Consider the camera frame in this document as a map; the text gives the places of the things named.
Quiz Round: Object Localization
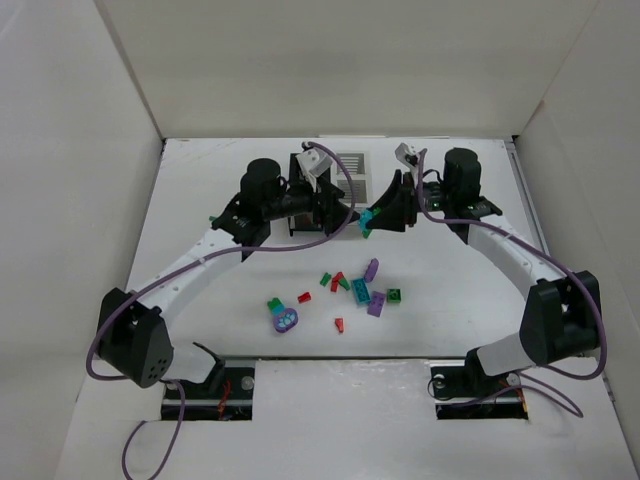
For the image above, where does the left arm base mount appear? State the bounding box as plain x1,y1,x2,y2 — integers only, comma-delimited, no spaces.
181,358,256,422

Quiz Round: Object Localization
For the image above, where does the teal lego plate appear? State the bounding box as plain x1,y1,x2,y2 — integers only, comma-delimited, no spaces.
351,278,371,305

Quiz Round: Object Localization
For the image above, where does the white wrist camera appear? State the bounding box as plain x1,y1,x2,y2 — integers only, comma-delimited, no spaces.
395,143,423,170
295,142,333,191

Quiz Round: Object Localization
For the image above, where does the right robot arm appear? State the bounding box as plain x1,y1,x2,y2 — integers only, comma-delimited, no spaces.
362,143,608,397

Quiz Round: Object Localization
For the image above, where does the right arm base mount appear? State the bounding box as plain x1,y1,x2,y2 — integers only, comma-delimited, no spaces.
427,364,529,420

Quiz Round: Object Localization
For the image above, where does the red lego brick left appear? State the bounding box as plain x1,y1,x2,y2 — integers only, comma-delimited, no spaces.
298,292,312,303

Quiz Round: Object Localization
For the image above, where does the green lego small centre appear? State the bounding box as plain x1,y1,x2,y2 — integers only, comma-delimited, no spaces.
320,272,331,286

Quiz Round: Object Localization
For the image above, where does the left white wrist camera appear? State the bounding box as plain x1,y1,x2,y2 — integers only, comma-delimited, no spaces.
295,142,333,191

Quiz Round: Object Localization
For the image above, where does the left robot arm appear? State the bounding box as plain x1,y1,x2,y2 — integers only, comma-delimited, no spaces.
86,158,358,388

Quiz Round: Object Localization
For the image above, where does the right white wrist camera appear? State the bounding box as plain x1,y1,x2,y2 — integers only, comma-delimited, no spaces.
395,143,423,170

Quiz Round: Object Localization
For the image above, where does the purple lego rounded upper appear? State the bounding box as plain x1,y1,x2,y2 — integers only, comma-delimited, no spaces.
363,258,379,283

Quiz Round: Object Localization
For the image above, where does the red lego centre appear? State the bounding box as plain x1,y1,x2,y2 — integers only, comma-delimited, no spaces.
330,271,345,293

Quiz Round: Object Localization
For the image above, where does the purple lego brick lower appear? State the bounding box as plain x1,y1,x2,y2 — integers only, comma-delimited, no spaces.
367,291,386,318

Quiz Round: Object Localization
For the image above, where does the purple flower lego piece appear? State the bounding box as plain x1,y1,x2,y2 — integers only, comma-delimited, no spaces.
272,308,299,333

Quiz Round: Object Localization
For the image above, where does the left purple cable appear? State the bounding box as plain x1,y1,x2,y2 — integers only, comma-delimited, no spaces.
85,141,362,480

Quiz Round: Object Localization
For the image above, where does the green lego square brick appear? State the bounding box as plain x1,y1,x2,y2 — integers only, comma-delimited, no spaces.
386,288,402,304

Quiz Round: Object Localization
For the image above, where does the white slotted container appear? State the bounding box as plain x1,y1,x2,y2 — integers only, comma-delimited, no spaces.
330,151,373,215

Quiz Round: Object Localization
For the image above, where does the black slotted container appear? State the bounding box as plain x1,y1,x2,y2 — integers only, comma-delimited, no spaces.
287,153,324,237

